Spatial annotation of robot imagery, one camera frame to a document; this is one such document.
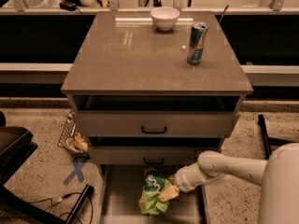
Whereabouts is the wire basket with items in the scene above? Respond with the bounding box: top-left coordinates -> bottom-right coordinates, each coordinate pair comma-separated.
57,112 -> 88,157

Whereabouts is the drawer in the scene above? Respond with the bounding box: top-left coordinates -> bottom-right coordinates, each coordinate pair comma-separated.
68,94 -> 240,137
100,165 -> 207,224
88,137 -> 222,165

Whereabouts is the black stand leg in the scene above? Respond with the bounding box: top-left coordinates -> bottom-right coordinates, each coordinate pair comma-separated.
258,115 -> 289,160

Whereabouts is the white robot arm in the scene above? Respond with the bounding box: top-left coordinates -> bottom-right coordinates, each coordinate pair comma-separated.
158,143 -> 299,224

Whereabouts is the black bar on floor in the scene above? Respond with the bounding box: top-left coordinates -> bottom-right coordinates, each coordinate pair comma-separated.
64,185 -> 94,224

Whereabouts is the top drawer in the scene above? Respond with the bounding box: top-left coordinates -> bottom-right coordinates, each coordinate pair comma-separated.
68,94 -> 240,137

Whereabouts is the middle drawer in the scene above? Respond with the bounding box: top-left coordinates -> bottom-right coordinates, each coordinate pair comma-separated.
88,137 -> 222,165

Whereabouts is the white bowl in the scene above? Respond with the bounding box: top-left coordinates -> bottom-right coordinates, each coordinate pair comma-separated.
150,7 -> 180,31

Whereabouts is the green rice chip bag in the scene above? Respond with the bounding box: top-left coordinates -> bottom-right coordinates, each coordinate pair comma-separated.
138,168 -> 170,217

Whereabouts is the blue energy drink can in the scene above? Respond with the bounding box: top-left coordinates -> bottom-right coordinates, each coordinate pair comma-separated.
187,21 -> 208,64

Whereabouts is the black power adapter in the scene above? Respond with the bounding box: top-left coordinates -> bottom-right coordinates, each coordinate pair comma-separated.
60,1 -> 77,11

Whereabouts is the bottom drawer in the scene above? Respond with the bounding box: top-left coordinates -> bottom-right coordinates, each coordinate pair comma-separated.
100,165 -> 207,224

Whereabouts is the grey drawer cabinet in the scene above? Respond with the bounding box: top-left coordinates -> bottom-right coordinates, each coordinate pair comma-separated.
61,10 -> 254,185

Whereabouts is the black cable on floor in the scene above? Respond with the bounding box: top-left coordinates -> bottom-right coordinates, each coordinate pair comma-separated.
26,191 -> 94,224

